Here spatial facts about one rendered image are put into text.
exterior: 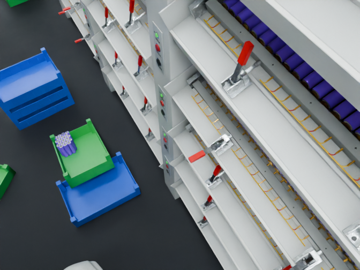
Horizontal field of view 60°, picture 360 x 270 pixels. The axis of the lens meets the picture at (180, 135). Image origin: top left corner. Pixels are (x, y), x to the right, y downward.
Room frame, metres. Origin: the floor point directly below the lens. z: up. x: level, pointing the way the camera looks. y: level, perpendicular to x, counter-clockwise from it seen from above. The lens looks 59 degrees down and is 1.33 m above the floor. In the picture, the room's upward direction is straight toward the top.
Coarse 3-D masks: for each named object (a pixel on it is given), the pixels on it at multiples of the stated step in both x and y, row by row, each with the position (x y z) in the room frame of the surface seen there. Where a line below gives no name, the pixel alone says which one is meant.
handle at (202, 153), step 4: (216, 144) 0.32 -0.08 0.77; (208, 148) 0.31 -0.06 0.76; (212, 148) 0.31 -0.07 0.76; (200, 152) 0.30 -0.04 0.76; (204, 152) 0.30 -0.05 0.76; (208, 152) 0.30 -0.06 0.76; (192, 156) 0.29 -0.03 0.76; (196, 156) 0.29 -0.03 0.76; (200, 156) 0.29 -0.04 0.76; (192, 160) 0.28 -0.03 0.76; (196, 160) 0.29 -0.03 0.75
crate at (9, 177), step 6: (0, 168) 0.62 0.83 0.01; (6, 168) 0.59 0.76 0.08; (0, 174) 0.59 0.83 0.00; (6, 174) 0.57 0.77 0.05; (12, 174) 0.58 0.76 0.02; (0, 180) 0.56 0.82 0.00; (6, 180) 0.55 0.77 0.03; (0, 186) 0.51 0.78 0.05; (6, 186) 0.53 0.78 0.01; (0, 192) 0.49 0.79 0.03; (0, 198) 0.47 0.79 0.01
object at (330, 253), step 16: (192, 96) 0.45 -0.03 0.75; (208, 96) 0.43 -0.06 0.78; (224, 112) 0.39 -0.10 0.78; (240, 144) 0.31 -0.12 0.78; (240, 160) 0.29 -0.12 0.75; (256, 160) 0.27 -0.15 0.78; (272, 176) 0.24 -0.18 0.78; (288, 192) 0.21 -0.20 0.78; (288, 208) 0.18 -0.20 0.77; (288, 224) 0.16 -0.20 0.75; (304, 224) 0.15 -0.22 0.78; (320, 240) 0.12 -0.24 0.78; (336, 256) 0.10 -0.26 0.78
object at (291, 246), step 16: (176, 80) 0.47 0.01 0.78; (192, 80) 0.48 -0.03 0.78; (176, 96) 0.47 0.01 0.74; (192, 112) 0.42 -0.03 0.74; (208, 112) 0.41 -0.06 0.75; (208, 128) 0.37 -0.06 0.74; (240, 128) 0.36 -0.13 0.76; (208, 144) 0.34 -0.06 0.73; (256, 144) 0.32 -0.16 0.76; (224, 160) 0.29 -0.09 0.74; (240, 176) 0.26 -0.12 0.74; (256, 176) 0.25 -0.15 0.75; (240, 192) 0.23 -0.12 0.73; (256, 192) 0.22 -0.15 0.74; (256, 208) 0.19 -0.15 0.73; (272, 208) 0.19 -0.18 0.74; (272, 224) 0.16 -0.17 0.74; (288, 240) 0.13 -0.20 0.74; (304, 240) 0.13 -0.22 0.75; (288, 256) 0.10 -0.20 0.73
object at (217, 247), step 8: (176, 184) 0.47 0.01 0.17; (184, 184) 0.48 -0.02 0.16; (184, 192) 0.45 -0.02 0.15; (184, 200) 0.42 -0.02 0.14; (192, 200) 0.41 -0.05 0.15; (192, 208) 0.38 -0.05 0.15; (192, 216) 0.35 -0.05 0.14; (200, 216) 0.35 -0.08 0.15; (200, 224) 0.32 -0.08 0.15; (208, 224) 0.32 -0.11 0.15; (208, 232) 0.29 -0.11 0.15; (208, 240) 0.26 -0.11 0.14; (216, 240) 0.26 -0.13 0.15; (216, 248) 0.24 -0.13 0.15; (224, 248) 0.23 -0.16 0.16; (216, 256) 0.21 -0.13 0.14; (224, 256) 0.21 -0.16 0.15; (224, 264) 0.18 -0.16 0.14; (232, 264) 0.18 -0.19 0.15
